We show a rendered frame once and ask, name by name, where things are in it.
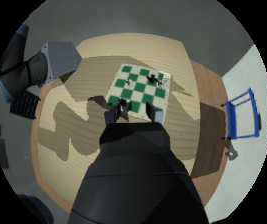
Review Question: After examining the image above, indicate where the white chess pawn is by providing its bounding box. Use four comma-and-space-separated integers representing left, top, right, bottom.
128, 79, 133, 87

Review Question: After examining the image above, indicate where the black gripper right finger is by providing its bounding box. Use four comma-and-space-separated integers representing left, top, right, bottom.
146, 102, 164, 124

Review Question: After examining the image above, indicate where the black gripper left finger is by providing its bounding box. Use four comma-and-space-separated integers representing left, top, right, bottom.
104, 103, 121, 126

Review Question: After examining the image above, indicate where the green and white chessboard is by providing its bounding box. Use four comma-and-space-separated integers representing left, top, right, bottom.
102, 63, 171, 125

